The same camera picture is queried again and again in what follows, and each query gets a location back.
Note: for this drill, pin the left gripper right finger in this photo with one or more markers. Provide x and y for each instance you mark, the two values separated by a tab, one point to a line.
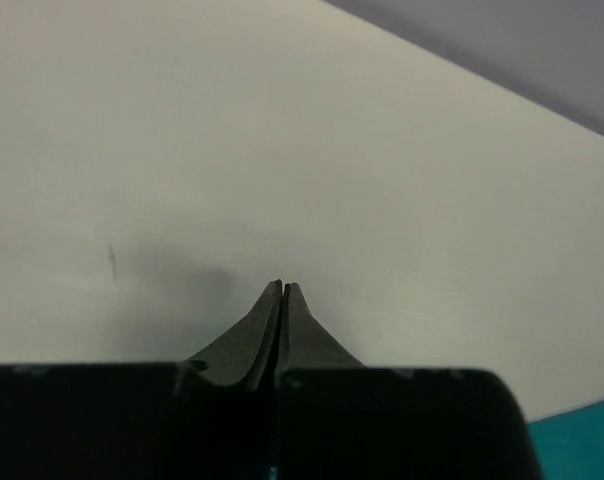
303	342

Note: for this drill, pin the teal t-shirt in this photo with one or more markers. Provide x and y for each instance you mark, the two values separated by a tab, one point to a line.
571	445

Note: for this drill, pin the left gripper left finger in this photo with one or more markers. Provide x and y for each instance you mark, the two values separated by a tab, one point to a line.
239	357

